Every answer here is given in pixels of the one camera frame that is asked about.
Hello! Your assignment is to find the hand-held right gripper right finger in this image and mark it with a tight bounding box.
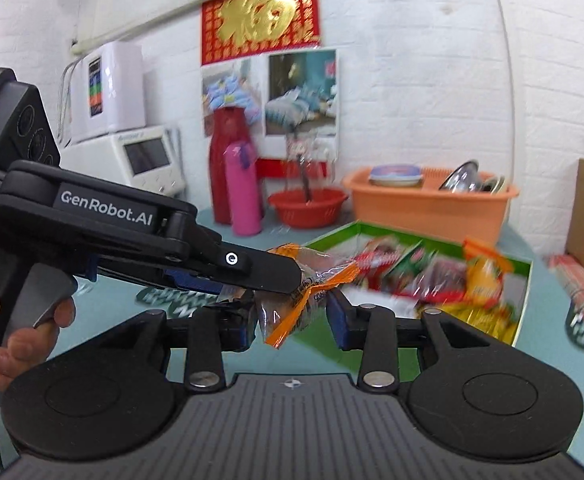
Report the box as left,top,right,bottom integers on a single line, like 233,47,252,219
324,290,492,393

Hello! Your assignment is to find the large yellow snack bag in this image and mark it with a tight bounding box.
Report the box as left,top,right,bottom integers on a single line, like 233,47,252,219
424,302,520,346

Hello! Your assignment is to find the metal bowl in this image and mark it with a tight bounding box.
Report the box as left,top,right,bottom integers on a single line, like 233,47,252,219
439,160,507,193

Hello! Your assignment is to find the glass pitcher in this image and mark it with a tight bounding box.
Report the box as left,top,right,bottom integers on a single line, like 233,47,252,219
284,132,335,201

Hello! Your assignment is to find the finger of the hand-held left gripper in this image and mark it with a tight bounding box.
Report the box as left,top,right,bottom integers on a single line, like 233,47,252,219
162,266,245,303
166,211,303,295

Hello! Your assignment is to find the orange plastic basket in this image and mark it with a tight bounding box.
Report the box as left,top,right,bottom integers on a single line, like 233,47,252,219
343,166,520,246

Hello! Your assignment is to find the dark spoon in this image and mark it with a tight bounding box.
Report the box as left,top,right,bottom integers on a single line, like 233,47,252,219
296,154,313,202

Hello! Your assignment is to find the red thermos jug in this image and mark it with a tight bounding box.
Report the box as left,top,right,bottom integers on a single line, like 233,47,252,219
208,107,250,226

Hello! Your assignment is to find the clear bag of brown snacks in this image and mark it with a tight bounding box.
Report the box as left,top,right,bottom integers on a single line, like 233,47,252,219
412,257,472,306

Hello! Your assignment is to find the white appliance with screen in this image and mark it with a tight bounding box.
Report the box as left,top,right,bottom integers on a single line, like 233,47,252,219
62,125,187,201

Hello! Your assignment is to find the bedding wall poster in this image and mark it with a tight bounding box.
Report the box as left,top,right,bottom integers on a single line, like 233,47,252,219
201,49,339,138

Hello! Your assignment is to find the green cardboard box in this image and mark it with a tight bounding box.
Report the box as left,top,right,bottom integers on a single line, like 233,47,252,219
304,220,532,347

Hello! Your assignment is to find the person's left hand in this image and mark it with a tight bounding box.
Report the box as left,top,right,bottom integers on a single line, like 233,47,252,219
0,257,76,388

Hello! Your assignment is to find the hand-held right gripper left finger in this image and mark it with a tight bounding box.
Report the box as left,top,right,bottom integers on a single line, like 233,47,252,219
92,306,255,392

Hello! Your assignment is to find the pink thermos bottle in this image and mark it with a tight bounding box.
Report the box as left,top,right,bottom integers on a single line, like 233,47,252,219
224,141,264,237

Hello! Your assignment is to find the green snack packet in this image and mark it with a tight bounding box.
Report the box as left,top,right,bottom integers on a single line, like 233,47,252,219
387,242,440,291

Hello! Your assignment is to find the yellow orange chips bag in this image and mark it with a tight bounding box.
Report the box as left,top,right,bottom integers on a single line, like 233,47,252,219
462,237,513,311

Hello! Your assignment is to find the red plastic basin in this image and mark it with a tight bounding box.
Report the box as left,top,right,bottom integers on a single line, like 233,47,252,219
268,189,349,228

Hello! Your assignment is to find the red gold wall hanging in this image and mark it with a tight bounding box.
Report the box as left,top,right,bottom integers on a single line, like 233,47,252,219
201,0,321,66

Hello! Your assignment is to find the teal printed tablecloth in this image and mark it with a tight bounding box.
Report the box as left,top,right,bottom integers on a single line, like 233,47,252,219
72,220,584,461

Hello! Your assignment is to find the red snack packet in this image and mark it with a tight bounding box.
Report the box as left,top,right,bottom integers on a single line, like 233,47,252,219
354,237,413,287

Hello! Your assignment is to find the orange clear snack packet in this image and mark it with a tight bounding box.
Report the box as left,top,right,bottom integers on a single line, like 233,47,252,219
254,242,363,348

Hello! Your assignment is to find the white water purifier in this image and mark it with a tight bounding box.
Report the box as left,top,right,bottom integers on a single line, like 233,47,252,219
69,41,147,143

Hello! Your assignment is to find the blue lidded container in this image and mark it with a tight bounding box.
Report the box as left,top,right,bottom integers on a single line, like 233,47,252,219
369,164,424,187

